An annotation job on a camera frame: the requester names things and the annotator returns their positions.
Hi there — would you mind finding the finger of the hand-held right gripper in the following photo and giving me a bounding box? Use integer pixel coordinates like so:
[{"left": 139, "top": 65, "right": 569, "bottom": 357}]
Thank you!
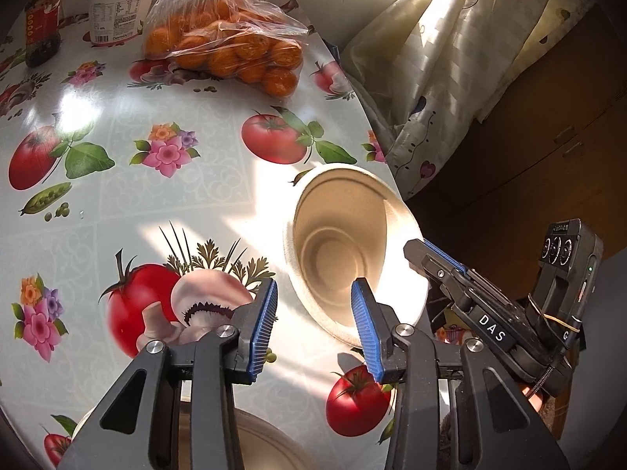
[{"left": 403, "top": 238, "right": 467, "bottom": 305}]

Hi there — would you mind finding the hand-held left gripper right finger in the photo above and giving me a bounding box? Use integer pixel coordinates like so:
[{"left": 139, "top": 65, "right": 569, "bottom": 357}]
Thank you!
[{"left": 350, "top": 277, "right": 571, "bottom": 470}]

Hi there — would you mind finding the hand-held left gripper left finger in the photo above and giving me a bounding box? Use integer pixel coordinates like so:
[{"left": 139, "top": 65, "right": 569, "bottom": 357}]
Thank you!
[{"left": 58, "top": 278, "right": 279, "bottom": 470}]

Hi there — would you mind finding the beige paper bowl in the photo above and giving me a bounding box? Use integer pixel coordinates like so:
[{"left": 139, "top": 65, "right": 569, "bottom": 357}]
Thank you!
[
  {"left": 73, "top": 384, "right": 395, "bottom": 470},
  {"left": 284, "top": 164, "right": 430, "bottom": 349}
]

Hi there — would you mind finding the person's right hand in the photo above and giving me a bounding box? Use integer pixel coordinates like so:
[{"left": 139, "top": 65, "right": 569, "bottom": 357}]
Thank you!
[{"left": 519, "top": 381, "right": 545, "bottom": 412}]

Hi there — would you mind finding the vegetable print tablecloth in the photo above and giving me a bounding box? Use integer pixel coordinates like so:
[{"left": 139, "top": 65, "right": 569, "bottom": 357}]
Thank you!
[{"left": 0, "top": 0, "right": 473, "bottom": 470}]

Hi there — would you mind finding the cream patterned curtain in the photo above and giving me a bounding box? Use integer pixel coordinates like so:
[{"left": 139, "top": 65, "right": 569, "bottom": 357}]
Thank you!
[{"left": 338, "top": 0, "right": 627, "bottom": 202}]

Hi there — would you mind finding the plastic bag of oranges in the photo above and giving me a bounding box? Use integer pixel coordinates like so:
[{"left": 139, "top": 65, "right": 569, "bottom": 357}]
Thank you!
[{"left": 141, "top": 0, "right": 310, "bottom": 97}]

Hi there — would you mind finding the white plastic tub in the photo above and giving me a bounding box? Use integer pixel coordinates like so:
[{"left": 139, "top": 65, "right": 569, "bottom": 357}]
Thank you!
[{"left": 85, "top": 0, "right": 165, "bottom": 46}]

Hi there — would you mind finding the dark jar with red label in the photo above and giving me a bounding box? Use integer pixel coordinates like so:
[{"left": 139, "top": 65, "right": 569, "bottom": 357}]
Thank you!
[{"left": 25, "top": 0, "right": 68, "bottom": 68}]

